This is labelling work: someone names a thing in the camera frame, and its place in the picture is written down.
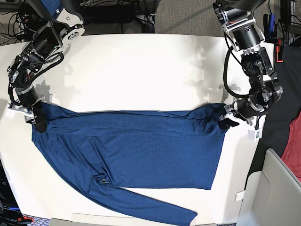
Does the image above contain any blue handled tool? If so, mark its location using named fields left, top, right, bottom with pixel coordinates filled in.
left=268, top=14, right=275, bottom=39

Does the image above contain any small red clamp bottom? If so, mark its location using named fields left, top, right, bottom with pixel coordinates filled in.
left=17, top=216, right=34, bottom=224

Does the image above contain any black aluminium frame post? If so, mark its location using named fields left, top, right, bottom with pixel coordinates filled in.
left=138, top=0, right=158, bottom=34

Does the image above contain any dark grey cloth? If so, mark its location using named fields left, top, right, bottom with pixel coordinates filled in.
left=247, top=46, right=301, bottom=176

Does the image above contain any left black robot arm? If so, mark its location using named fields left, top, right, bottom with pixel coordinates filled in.
left=213, top=0, right=283, bottom=129

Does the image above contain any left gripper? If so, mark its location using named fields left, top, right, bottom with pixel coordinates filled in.
left=218, top=96, right=268, bottom=129

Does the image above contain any red black clamp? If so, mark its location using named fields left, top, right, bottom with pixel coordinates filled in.
left=276, top=38, right=285, bottom=63

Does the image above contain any black box with label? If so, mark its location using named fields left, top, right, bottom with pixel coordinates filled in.
left=0, top=164, right=22, bottom=226

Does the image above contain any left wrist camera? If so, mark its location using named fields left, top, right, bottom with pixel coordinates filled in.
left=248, top=128, right=262, bottom=141

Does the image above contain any grey plastic bin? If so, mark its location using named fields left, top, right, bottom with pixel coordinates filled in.
left=237, top=149, right=301, bottom=226

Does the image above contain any blue long-sleeve shirt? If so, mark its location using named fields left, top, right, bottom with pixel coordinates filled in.
left=32, top=103, right=226, bottom=226

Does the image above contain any red cloth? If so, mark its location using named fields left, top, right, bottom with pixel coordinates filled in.
left=281, top=115, right=301, bottom=181

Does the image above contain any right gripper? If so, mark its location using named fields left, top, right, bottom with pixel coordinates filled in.
left=8, top=87, right=47, bottom=133

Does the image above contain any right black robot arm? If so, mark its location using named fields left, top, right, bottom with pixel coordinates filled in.
left=7, top=0, right=85, bottom=133

